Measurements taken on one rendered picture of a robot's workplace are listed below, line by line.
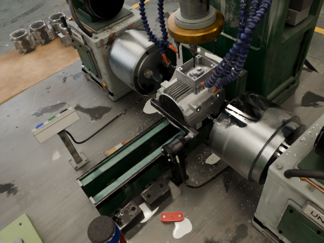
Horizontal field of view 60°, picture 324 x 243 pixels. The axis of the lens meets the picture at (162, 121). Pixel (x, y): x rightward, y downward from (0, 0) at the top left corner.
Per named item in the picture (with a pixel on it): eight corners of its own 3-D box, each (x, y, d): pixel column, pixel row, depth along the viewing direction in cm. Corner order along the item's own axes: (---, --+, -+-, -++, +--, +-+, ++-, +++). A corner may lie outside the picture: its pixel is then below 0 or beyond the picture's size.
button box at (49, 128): (77, 116, 114) (70, 105, 112) (81, 118, 107) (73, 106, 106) (38, 141, 107) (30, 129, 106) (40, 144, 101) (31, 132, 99)
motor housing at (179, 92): (192, 91, 127) (190, 57, 113) (224, 113, 116) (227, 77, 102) (158, 115, 120) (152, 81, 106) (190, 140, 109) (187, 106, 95)
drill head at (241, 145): (235, 114, 116) (240, 65, 97) (333, 178, 93) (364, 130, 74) (191, 150, 107) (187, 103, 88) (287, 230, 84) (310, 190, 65)
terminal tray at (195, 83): (198, 68, 113) (197, 53, 108) (218, 80, 107) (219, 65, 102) (176, 83, 109) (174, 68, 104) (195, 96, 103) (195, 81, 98)
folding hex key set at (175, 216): (183, 213, 103) (183, 211, 102) (184, 222, 101) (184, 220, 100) (160, 214, 104) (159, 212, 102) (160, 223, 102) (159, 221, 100)
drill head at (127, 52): (139, 52, 153) (129, 8, 135) (185, 82, 133) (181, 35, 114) (100, 74, 144) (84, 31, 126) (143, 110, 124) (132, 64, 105)
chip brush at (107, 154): (142, 130, 131) (142, 129, 131) (148, 137, 128) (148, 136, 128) (103, 154, 125) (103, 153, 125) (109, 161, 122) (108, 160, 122)
